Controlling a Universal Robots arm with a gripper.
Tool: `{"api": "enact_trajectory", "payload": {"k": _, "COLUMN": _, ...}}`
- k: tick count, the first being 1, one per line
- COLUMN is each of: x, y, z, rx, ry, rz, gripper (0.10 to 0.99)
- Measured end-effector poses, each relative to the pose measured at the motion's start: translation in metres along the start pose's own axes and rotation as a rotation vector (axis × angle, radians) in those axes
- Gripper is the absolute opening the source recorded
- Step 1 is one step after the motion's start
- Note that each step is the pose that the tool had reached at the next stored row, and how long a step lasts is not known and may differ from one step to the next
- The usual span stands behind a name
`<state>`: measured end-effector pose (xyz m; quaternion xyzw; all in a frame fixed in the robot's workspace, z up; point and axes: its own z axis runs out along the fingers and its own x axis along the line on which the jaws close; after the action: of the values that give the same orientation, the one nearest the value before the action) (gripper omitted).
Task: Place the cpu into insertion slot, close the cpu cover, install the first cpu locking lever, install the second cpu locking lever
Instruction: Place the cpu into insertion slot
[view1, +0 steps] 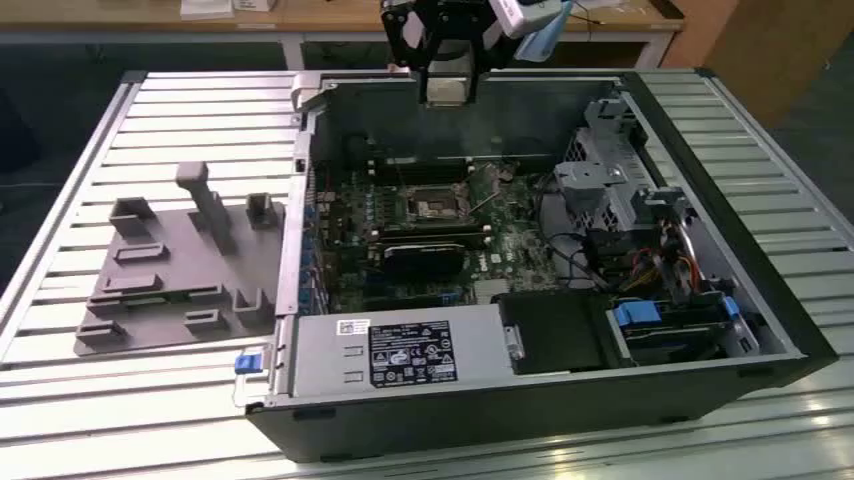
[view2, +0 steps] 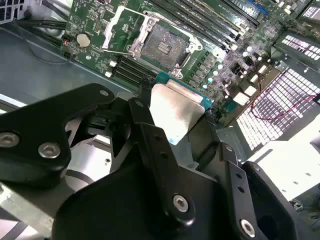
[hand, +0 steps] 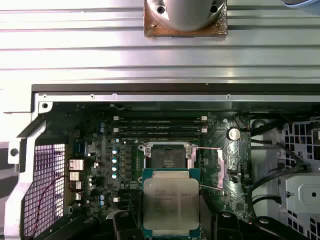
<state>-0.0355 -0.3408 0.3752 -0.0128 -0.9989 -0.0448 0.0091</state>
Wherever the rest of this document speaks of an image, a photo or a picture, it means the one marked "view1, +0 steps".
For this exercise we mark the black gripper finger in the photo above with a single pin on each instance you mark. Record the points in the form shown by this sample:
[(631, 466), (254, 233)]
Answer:
[(474, 60), (400, 35)]

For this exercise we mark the silver square CPU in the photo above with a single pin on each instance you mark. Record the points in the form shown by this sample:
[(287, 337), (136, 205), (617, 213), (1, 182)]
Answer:
[(446, 92)]

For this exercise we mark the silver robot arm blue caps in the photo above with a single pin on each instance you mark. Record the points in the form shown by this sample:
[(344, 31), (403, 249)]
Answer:
[(543, 35)]

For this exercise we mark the CPU socket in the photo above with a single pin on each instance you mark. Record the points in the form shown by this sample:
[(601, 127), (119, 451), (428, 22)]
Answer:
[(435, 205)]

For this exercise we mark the small white printed box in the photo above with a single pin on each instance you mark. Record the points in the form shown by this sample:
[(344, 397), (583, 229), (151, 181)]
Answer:
[(254, 5)]

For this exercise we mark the white cardboard box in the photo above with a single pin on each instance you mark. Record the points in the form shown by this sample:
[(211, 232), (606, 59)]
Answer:
[(207, 9)]

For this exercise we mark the grey metal drive cage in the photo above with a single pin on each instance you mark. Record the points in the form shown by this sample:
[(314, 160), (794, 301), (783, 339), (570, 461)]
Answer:
[(594, 200)]

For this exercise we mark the black RAM stick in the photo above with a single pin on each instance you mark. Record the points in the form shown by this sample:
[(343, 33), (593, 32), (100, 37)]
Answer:
[(427, 229)]

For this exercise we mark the green motherboard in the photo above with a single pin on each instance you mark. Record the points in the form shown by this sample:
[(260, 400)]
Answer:
[(521, 250)]

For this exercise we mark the black graphics card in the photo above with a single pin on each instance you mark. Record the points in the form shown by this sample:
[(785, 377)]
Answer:
[(420, 260)]

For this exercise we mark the brown wooden cabinet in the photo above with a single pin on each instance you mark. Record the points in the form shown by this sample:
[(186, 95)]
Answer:
[(767, 50)]

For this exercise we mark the small silver chipset heatsink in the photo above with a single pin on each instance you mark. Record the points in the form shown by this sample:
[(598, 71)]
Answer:
[(490, 290)]

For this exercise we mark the black plastic drive bay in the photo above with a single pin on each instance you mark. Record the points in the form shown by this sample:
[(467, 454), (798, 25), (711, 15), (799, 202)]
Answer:
[(554, 330)]

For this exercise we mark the hard disk blue carrier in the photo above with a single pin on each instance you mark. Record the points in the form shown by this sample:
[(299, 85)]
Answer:
[(637, 312)]

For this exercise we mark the grey plastic parts rack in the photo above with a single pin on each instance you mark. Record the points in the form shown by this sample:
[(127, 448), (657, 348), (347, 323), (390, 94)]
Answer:
[(174, 260)]

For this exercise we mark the green RAM stick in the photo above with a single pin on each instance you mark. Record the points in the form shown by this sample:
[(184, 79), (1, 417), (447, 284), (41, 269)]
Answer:
[(175, 299)]

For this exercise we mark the grey power supply unit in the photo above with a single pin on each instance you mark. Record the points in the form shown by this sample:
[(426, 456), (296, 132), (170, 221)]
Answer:
[(320, 360)]

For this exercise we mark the blue case latch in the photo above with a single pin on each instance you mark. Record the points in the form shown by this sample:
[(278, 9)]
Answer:
[(247, 363)]

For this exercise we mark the black open PC case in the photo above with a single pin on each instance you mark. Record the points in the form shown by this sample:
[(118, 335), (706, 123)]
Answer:
[(534, 425)]

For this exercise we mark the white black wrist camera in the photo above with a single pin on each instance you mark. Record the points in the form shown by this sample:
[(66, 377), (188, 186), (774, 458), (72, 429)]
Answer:
[(509, 15)]

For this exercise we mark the wooden desk white frame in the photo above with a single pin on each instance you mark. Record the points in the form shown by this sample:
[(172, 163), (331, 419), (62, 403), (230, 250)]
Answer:
[(134, 25)]

